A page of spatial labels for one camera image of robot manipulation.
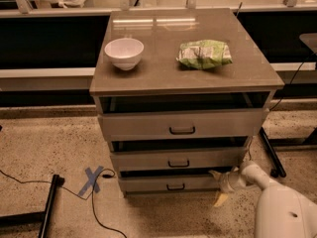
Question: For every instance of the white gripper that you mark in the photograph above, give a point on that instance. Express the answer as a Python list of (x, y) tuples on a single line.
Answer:
[(230, 181)]

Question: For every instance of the grey drawer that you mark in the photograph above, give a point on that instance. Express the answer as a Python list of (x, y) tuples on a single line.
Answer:
[(182, 124), (170, 183), (178, 159)]

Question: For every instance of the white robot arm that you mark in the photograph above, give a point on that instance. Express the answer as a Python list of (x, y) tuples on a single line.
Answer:
[(281, 211)]

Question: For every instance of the grey drawer cabinet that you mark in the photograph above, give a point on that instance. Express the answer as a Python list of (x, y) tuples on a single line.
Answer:
[(160, 83)]

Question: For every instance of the black stand leg right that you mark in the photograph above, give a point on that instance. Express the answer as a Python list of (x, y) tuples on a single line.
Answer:
[(278, 169)]

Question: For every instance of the black stand leg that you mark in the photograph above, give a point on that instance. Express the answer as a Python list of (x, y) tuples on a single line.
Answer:
[(42, 217), (278, 169)]

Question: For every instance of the blue tape cross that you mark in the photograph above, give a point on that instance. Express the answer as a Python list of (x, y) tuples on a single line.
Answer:
[(91, 180)]

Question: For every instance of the green snack bag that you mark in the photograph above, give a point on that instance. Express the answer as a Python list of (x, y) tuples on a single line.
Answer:
[(204, 54)]

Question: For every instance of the white bowl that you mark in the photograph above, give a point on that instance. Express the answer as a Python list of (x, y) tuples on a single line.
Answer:
[(124, 53)]

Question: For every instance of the black stand leg left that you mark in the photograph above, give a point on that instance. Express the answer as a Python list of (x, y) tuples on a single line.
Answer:
[(42, 217)]

